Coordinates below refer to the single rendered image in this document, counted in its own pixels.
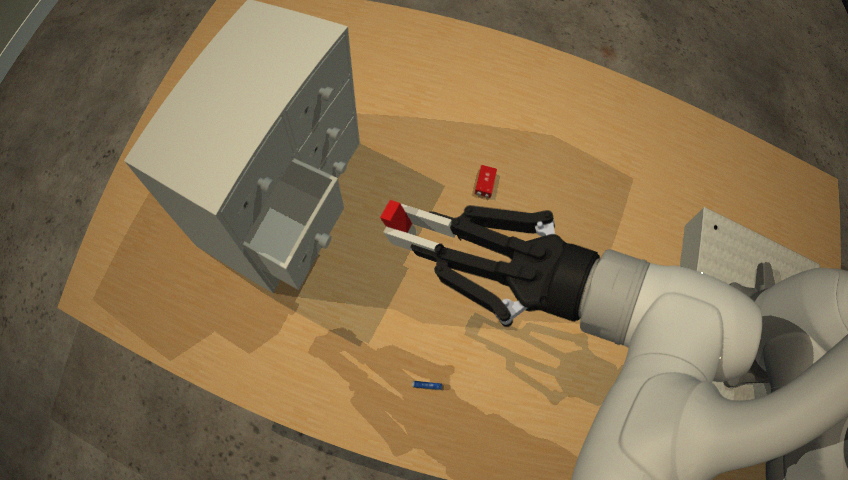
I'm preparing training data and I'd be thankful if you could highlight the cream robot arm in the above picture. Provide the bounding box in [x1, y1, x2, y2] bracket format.
[571, 249, 848, 480]

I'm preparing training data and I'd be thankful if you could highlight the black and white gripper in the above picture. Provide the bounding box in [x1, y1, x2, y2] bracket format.
[383, 204, 600, 327]

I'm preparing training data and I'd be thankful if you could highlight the red nine-volt battery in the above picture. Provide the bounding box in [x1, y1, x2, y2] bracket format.
[475, 165, 497, 198]

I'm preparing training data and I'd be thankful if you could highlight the small grey chest of drawers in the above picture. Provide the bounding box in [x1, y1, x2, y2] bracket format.
[124, 0, 360, 293]

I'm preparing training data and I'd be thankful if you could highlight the blue aaa battery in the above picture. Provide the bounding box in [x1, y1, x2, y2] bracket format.
[411, 381, 442, 390]

